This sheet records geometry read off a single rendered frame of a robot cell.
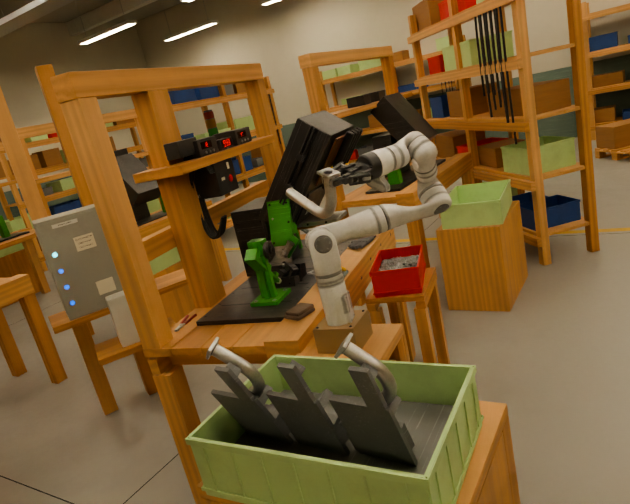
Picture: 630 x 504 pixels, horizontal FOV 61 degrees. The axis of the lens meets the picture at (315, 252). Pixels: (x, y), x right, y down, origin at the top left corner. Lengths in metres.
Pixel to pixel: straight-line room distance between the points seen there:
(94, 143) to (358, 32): 10.23
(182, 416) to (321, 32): 10.78
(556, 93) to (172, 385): 3.61
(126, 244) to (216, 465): 0.99
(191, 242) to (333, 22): 10.18
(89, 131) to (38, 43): 12.08
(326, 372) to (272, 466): 0.41
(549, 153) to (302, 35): 8.77
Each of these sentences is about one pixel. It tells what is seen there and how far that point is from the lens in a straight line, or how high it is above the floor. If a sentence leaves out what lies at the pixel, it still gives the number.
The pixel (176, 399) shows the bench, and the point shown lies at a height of 0.65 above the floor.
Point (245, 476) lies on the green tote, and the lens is 1.36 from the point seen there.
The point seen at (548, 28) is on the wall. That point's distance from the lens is 10.90.
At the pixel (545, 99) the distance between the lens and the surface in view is 4.63.
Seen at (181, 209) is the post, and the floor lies 1.35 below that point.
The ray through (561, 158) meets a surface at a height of 0.80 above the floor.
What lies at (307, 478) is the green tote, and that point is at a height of 0.91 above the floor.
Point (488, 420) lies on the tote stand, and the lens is 1.52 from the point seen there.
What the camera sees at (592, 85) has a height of 0.89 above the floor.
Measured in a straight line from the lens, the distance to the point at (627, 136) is 8.58.
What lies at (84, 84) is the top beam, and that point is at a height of 1.89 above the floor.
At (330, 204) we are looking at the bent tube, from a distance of 1.43.
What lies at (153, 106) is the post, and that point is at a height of 1.79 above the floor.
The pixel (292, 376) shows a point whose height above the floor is 1.12.
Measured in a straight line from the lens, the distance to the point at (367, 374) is 1.07.
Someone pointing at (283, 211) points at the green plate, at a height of 1.22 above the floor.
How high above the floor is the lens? 1.67
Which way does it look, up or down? 16 degrees down
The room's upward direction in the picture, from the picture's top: 13 degrees counter-clockwise
